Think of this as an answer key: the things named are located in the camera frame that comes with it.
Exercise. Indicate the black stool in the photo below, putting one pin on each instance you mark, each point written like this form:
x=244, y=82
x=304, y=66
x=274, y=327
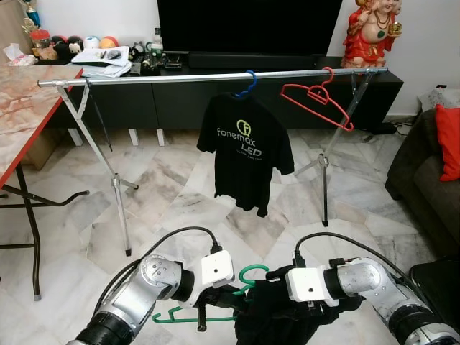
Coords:
x=438, y=295

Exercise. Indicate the red Buddha statue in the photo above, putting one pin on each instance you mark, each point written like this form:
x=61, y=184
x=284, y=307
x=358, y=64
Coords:
x=370, y=36

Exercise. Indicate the black printed T-shirt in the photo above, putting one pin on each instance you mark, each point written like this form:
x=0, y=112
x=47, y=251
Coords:
x=248, y=158

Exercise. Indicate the plain black garment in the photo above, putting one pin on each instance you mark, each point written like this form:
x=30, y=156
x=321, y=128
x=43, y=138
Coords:
x=273, y=316

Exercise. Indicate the red plastic hanger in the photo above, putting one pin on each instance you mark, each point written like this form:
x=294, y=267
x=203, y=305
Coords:
x=316, y=93

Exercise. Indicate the white paper stack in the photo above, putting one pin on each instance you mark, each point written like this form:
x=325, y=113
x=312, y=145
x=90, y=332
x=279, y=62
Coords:
x=100, y=61

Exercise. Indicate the green plastic hanger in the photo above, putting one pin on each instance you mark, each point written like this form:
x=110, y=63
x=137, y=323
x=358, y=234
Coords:
x=187, y=318

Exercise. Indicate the clear plastic bottle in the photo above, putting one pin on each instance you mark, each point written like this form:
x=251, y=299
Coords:
x=156, y=42

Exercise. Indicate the black thin hanger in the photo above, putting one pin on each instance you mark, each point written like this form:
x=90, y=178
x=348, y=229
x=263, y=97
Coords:
x=99, y=118

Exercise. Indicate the black mouse plush toy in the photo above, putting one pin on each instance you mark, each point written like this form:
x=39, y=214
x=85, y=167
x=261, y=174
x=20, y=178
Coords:
x=68, y=45

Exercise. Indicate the marble table with red edge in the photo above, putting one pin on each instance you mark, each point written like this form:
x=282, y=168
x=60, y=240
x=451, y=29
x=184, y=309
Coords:
x=29, y=108

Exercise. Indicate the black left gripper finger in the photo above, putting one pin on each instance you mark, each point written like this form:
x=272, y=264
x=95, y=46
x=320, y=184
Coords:
x=203, y=320

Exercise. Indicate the blue plastic hanger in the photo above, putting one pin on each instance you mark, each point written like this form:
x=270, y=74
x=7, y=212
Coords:
x=253, y=79

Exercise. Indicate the jar with red lid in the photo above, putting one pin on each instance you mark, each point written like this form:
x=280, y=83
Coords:
x=43, y=43

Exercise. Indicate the blue and gold trophy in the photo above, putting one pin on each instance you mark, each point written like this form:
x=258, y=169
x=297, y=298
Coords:
x=31, y=13

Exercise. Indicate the black television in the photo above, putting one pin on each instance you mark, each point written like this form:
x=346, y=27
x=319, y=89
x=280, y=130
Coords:
x=251, y=25

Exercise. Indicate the dark sofa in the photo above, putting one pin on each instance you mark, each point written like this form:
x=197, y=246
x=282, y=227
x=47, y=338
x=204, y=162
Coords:
x=417, y=187

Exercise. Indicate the black TV console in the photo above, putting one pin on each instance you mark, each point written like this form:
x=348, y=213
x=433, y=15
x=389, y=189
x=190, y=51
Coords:
x=172, y=108

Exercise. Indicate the silver metal clothes rack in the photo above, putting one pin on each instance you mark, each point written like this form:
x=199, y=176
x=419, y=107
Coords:
x=180, y=76

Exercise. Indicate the pink tissue box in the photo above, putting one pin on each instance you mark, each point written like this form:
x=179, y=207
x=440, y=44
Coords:
x=18, y=57

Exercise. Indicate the black remote control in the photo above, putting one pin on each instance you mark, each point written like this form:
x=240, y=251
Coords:
x=147, y=63

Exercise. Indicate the red cushion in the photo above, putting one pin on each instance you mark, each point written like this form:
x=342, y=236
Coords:
x=447, y=144

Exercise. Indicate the black soundbar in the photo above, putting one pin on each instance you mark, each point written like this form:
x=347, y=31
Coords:
x=251, y=61

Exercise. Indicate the light wooden cabinet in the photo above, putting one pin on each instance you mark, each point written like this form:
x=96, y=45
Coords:
x=11, y=25

